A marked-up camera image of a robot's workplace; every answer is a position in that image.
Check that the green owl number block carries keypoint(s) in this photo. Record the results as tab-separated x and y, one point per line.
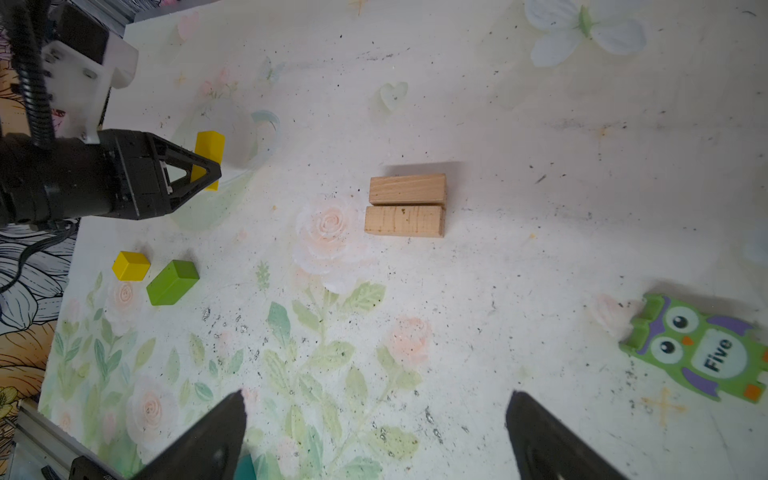
709	354

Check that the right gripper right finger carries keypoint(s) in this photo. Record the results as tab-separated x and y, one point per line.
545	448

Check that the small yellow cube block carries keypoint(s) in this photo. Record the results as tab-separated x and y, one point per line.
131	266

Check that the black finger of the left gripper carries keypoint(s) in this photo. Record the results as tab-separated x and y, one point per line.
174	175

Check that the teal cube block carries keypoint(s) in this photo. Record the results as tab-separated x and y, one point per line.
245	469

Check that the lime green block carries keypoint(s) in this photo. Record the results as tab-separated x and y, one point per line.
172	283

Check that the natural wood block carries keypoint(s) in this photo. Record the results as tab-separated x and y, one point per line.
428	189
426	221

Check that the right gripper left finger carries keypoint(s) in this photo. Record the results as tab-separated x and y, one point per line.
210	449

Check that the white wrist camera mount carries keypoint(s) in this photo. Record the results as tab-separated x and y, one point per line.
82	62

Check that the yellow long block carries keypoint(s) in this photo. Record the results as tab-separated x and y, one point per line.
211	146

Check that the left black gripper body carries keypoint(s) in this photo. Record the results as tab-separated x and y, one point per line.
123	176

